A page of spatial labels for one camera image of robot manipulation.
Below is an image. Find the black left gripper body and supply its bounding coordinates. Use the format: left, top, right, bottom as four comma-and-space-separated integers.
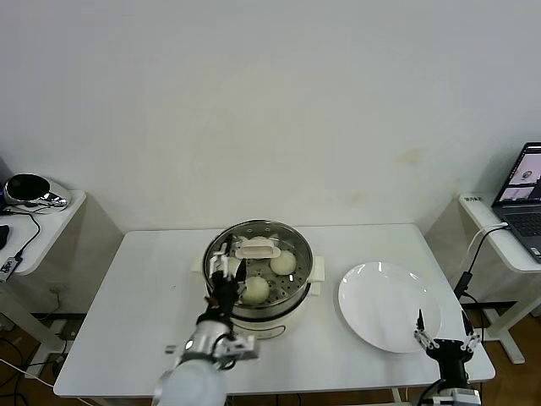
205, 272, 246, 326

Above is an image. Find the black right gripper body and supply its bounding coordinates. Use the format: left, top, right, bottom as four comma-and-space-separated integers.
424, 337, 472, 385

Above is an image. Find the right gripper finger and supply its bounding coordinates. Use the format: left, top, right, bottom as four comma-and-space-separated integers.
413, 308, 437, 350
460, 310, 483, 354

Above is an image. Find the glass lid cream handle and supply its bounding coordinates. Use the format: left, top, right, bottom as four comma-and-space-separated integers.
206, 219, 314, 297

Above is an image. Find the perforated steel steamer basket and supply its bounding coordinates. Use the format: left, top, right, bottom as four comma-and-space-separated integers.
201, 219, 314, 319

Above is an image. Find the white round plate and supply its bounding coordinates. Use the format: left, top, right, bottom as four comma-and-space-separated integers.
336, 261, 442, 354

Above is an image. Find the cream electric cooker pot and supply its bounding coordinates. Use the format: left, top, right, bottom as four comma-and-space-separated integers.
190, 249, 326, 342

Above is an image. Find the white side table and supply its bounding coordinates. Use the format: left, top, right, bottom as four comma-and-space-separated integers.
422, 194, 541, 365
0, 189, 124, 369

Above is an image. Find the dark gray open laptop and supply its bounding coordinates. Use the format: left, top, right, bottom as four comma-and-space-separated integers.
489, 141, 541, 264

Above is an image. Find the small black labelled adapter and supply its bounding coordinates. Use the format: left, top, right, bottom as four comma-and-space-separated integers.
0, 255, 23, 283

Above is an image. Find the black cable with adapter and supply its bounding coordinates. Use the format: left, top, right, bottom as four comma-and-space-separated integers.
452, 223, 508, 339

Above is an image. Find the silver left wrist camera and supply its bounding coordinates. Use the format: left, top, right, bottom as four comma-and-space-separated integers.
217, 335, 260, 364

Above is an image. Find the white laptop cable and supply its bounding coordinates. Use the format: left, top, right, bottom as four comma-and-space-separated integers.
458, 222, 508, 272

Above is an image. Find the thin black desk cable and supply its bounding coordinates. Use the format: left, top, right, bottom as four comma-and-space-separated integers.
0, 211, 41, 261

